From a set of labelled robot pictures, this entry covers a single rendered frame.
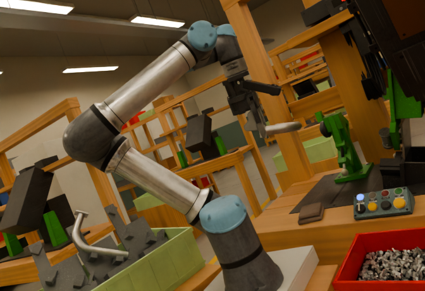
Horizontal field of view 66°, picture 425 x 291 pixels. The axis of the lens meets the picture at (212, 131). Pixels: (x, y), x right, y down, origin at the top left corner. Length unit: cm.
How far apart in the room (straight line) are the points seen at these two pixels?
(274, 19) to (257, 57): 1016
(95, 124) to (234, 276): 48
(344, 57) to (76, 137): 115
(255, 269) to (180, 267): 60
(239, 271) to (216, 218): 13
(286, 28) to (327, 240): 1081
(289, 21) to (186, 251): 1070
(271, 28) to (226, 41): 1088
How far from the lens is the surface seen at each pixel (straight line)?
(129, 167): 93
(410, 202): 104
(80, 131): 83
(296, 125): 109
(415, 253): 89
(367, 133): 159
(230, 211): 80
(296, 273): 90
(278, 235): 119
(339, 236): 110
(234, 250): 82
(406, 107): 118
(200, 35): 84
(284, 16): 1176
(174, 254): 137
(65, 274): 152
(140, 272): 131
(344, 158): 142
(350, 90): 157
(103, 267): 152
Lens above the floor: 130
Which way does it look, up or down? level
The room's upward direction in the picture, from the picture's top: 22 degrees counter-clockwise
